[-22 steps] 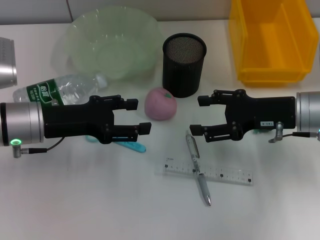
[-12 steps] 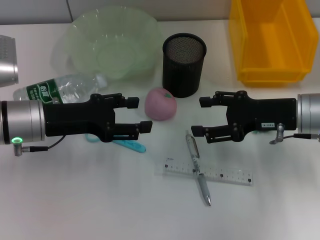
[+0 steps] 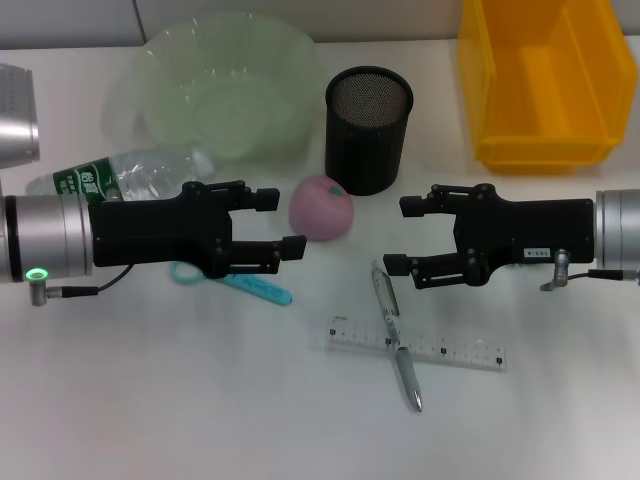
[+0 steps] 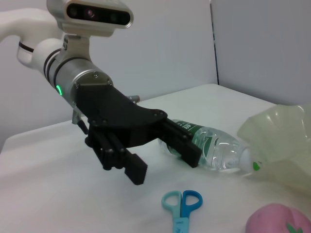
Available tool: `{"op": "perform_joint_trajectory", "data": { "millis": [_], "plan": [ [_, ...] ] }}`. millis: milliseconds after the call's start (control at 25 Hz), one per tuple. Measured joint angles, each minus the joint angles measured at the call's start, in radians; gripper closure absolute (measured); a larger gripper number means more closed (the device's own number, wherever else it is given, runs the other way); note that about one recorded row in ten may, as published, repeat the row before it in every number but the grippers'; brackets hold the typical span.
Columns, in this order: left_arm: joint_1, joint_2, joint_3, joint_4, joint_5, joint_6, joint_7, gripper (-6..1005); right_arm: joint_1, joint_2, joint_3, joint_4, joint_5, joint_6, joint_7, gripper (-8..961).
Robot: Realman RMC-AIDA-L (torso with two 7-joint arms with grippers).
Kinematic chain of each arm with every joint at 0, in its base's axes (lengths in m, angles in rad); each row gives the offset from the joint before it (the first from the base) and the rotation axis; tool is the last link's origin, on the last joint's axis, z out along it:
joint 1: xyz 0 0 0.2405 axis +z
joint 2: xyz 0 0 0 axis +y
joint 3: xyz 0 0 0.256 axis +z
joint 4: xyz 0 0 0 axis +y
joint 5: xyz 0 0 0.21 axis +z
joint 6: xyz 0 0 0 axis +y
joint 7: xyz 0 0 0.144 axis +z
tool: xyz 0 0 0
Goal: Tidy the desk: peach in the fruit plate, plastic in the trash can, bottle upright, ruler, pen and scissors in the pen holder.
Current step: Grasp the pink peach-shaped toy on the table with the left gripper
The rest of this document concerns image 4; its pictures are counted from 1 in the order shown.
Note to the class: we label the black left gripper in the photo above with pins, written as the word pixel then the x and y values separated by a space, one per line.
pixel 109 114

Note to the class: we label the clear water bottle green label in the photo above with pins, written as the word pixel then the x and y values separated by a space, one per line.
pixel 218 145

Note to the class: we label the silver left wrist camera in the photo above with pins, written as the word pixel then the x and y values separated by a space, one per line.
pixel 97 14

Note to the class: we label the blue sheathed scissors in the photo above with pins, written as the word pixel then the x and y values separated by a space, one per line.
pixel 181 221

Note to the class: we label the pale green glass fruit plate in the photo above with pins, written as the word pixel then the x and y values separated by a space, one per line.
pixel 279 136

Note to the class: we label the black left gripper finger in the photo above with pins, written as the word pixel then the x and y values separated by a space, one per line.
pixel 182 145

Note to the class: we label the pink toy peach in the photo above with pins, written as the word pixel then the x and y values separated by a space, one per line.
pixel 272 218

